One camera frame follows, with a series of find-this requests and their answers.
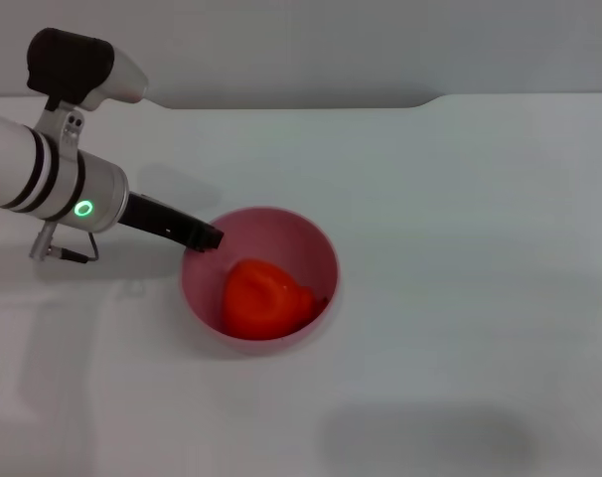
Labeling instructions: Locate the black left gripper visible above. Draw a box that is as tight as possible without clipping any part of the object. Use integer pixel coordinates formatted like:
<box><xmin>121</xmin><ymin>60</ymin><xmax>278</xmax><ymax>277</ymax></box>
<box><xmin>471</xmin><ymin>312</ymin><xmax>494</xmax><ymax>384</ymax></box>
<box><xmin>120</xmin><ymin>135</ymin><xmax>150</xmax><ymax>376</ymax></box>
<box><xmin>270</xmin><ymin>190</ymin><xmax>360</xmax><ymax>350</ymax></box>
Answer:
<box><xmin>117</xmin><ymin>192</ymin><xmax>226</xmax><ymax>255</ymax></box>

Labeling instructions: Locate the pink plastic bowl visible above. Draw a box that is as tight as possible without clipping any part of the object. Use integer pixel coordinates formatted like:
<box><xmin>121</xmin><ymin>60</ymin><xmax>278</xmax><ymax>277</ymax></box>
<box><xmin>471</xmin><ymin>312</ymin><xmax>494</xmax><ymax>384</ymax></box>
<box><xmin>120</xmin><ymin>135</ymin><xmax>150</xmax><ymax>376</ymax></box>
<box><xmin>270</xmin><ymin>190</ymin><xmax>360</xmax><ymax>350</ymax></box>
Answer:
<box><xmin>180</xmin><ymin>206</ymin><xmax>341</xmax><ymax>356</ymax></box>

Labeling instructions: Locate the orange toy fruit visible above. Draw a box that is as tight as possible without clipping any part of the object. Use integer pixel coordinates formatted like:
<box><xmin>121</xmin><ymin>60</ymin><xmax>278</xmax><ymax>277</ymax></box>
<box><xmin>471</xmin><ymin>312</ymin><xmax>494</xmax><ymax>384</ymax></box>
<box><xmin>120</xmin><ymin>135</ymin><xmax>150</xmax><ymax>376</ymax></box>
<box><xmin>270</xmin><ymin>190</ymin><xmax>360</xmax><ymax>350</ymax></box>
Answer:
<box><xmin>224</xmin><ymin>258</ymin><xmax>330</xmax><ymax>341</ymax></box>

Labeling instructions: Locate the thin left arm cable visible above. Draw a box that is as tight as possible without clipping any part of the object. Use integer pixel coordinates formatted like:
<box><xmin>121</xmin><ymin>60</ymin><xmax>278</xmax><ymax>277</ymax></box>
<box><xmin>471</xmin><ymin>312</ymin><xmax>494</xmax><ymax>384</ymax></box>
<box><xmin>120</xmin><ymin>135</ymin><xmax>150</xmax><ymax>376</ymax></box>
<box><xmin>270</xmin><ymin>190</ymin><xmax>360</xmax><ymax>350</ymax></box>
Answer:
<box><xmin>29</xmin><ymin>222</ymin><xmax>99</xmax><ymax>263</ymax></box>

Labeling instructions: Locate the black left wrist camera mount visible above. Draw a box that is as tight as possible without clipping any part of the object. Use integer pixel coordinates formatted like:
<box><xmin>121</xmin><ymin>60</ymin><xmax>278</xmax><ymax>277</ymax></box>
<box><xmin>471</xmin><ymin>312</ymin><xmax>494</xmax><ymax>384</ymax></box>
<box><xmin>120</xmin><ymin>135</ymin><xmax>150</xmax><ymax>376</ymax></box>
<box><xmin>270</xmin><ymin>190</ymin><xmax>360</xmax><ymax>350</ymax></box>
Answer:
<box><xmin>26</xmin><ymin>28</ymin><xmax>150</xmax><ymax>111</ymax></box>

